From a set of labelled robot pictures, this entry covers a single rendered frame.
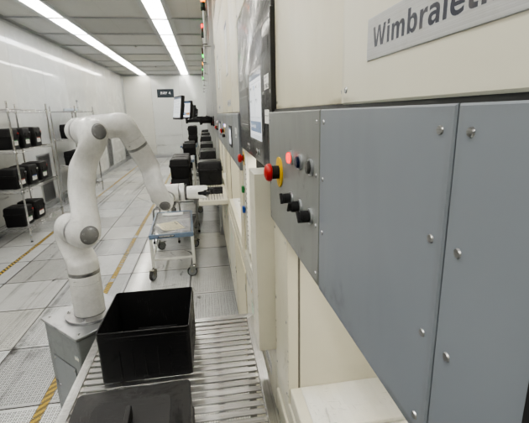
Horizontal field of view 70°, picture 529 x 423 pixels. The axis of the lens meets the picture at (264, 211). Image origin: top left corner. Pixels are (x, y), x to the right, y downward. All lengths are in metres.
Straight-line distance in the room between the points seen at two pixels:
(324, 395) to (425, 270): 0.77
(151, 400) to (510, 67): 1.02
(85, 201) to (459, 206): 1.44
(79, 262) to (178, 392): 0.76
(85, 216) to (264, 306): 0.80
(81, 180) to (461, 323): 1.45
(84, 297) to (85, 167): 0.52
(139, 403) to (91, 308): 0.70
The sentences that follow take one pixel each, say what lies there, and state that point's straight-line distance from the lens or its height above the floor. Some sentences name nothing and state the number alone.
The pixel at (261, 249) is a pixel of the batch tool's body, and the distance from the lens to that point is 1.05.
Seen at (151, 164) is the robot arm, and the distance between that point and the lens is 1.73.
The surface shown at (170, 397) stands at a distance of 1.10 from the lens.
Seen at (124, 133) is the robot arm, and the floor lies 1.49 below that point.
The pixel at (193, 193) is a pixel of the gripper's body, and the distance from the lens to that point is 1.78.
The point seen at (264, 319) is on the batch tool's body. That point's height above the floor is 0.97.
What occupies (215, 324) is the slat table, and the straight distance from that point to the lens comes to 1.56.
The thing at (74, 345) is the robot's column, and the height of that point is 0.72.
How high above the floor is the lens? 1.56
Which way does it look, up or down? 15 degrees down
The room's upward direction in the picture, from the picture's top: 1 degrees counter-clockwise
